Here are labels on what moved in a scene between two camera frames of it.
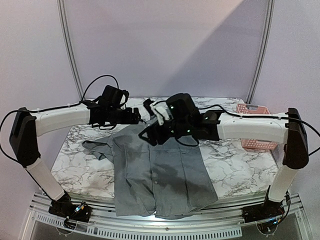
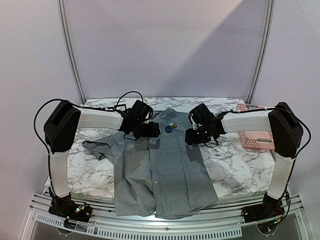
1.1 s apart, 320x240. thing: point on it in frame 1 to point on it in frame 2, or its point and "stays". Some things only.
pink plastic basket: (255, 145) stays
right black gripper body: (153, 132) to (191, 137)
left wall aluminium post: (69, 44) stays
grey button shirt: (169, 180) stays
